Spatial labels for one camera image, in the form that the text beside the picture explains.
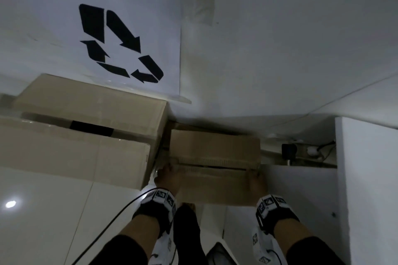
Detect person's left hand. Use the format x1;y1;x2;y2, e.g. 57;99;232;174
154;164;184;199

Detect person's right hand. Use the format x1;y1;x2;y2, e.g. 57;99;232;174
245;168;269;202

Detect plain brown cardboard box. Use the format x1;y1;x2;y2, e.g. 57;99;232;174
167;128;262;207

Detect person's left forearm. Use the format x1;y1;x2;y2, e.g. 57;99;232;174
79;215;161;265

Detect person's right forearm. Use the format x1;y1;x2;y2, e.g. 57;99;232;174
273;217;346;265

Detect person's black trouser legs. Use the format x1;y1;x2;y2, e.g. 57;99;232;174
172;204;207;265

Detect black marker wrist band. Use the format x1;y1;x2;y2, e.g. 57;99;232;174
251;194;301;265
132;188;178;265

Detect white table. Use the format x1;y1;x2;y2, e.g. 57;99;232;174
334;116;398;265

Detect white recycling symbol sign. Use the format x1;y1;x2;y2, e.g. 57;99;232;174
0;0;192;104

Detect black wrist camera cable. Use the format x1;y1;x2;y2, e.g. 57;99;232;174
70;188;156;265

